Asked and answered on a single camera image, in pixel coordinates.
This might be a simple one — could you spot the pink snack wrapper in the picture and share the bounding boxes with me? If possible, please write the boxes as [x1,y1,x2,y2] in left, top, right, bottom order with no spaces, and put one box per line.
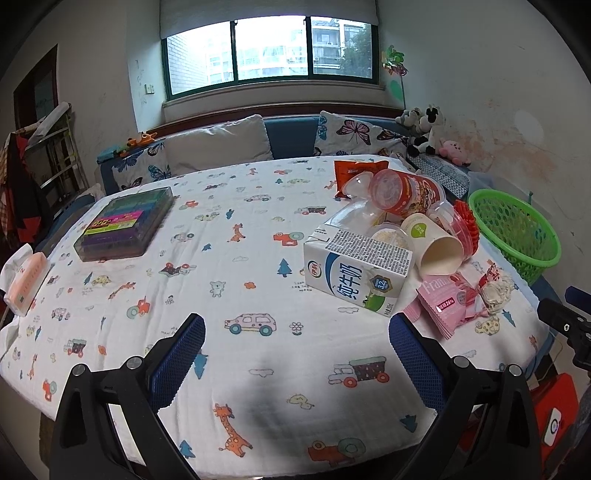
[403,272,490,339]

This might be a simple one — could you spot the white milk carton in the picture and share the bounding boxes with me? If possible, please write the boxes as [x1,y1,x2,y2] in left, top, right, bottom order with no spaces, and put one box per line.
[304,225,414,316]

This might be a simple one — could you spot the beige paper cup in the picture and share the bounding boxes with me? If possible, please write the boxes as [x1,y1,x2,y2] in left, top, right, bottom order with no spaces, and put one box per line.
[401,213,464,278]

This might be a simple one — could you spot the red cartoon snack cup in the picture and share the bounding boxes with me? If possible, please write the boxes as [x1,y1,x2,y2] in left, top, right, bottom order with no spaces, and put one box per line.
[369,169,446,218]

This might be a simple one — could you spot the orange chocolate wafer packet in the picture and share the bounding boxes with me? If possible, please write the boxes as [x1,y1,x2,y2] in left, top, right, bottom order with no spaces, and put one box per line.
[334,160,390,198]

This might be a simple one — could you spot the clear plastic jelly cup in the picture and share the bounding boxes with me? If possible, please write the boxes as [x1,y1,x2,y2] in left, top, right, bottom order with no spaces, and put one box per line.
[368,222,413,250]

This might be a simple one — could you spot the green plastic mesh basket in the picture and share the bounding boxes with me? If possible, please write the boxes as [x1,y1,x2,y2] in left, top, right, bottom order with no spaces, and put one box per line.
[468,189,562,285]

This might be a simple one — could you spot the cartoon print white tablecloth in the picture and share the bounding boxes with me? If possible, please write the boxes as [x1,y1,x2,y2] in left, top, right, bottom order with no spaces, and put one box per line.
[0,155,553,479]

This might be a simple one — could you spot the pink tissue pack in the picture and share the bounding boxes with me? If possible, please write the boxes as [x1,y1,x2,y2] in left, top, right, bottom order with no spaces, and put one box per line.
[4,252,50,317]

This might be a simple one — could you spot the pink plush toy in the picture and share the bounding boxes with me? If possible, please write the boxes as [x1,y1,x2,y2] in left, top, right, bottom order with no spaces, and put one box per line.
[438,140,471,166]

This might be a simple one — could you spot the grey sofa cushion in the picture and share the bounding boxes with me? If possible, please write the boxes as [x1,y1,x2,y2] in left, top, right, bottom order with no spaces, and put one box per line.
[164,115,273,176]

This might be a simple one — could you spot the metal storage rack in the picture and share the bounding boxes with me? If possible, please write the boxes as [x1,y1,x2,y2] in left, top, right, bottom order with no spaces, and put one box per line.
[15,102,89,192]

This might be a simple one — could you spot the black white plush toy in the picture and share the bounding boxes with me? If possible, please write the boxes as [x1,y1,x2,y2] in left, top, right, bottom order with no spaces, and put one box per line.
[394,105,445,158]

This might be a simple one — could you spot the butterfly print pillow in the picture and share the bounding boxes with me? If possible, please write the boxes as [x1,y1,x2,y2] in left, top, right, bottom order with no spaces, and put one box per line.
[314,111,408,157]

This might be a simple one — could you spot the blue sofa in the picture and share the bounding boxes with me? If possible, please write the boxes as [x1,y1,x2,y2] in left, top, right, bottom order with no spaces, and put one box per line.
[96,115,417,195]

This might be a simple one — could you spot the colourful pinwheel toy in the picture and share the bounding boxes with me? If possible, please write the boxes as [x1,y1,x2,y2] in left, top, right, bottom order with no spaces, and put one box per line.
[381,45,408,77]

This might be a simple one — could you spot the green framed window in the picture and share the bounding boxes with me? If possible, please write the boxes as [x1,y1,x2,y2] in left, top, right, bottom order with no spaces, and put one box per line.
[161,15,378,99]

